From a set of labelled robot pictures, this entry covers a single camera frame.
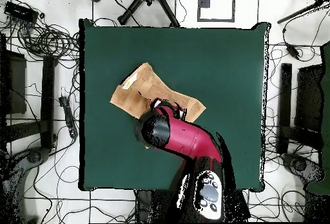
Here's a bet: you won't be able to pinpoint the tan terry towel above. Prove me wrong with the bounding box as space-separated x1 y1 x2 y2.
109 62 207 149

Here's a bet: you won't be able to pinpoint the dark green table cloth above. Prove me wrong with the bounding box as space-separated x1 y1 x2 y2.
78 19 271 192

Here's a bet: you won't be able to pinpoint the black power strip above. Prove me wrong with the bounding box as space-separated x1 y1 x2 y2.
58 95 79 139

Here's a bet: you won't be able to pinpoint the black office chair base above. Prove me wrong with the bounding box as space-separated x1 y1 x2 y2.
86 0 185 28

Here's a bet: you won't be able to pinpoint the black metal stand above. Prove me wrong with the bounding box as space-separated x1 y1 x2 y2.
276 62 323 155
5 55 58 150

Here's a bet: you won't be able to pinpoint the black power adapter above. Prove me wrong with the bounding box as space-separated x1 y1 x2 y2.
285 42 300 60

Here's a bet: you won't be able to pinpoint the grey chair base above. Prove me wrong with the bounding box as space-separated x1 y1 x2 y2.
280 153 325 183
0 146 51 223

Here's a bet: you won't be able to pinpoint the dark box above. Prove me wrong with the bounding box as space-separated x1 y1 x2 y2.
295 64 324 132
0 50 27 115

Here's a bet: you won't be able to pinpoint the black tripod leg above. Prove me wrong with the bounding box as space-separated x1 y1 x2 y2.
277 0 330 24

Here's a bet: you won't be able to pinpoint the black electronics box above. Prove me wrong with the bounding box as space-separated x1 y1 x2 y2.
3 1 39 24

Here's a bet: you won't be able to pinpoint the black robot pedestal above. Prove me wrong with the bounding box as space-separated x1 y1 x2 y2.
133 189 181 223

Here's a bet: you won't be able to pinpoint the tangled black cables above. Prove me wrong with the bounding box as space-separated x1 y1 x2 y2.
0 20 81 62

